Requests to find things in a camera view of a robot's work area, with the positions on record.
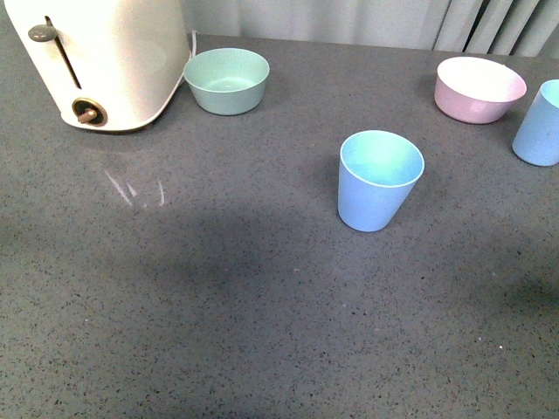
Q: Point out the green bowl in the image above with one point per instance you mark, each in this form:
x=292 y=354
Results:
x=227 y=81

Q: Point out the blue cup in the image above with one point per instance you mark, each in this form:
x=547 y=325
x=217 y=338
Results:
x=377 y=172
x=536 y=141

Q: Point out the white toaster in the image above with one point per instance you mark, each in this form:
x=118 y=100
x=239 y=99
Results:
x=108 y=65

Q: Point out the pink bowl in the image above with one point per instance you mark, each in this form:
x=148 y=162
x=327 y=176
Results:
x=476 y=90

